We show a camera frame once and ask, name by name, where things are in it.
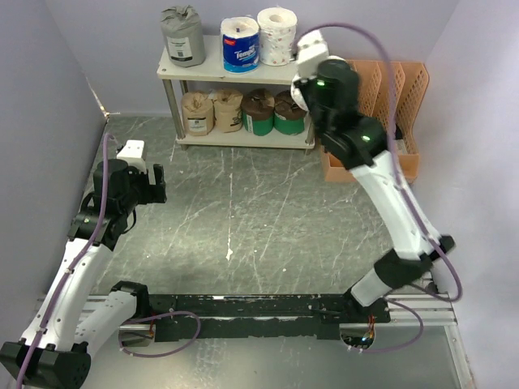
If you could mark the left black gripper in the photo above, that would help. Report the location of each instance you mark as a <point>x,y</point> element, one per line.
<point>152,193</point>

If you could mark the tan barcode paper roll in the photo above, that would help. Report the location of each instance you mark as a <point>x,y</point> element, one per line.
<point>197,113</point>

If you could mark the tan cartoon paper roll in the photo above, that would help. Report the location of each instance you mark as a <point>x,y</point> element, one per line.
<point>227,110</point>

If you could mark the green brown paper roll labelled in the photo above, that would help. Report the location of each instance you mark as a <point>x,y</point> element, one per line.
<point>289,118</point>

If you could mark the grey paper roll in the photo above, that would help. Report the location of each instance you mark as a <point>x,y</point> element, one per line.
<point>181,27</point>

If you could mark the white dotted paper roll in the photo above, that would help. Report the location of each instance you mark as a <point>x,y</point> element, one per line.
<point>297,95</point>
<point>277,31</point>

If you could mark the blue Tempo tissue pack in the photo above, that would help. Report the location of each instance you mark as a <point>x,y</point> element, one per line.
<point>240,37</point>

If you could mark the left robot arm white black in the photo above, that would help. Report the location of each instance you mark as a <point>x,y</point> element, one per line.
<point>57,348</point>

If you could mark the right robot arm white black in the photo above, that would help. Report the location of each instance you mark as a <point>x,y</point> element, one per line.
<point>329,89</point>

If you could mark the beige two-tier shelf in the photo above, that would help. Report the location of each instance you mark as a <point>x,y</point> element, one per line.
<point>212,71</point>

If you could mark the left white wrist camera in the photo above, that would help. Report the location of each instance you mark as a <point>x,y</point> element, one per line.
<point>134,154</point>

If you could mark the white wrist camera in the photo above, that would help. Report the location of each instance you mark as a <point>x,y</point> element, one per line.
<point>312,49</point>
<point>134,154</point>

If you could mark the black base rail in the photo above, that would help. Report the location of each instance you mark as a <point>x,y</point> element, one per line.
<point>182,316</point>

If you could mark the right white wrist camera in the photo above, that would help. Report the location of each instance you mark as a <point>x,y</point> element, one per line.
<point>312,49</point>

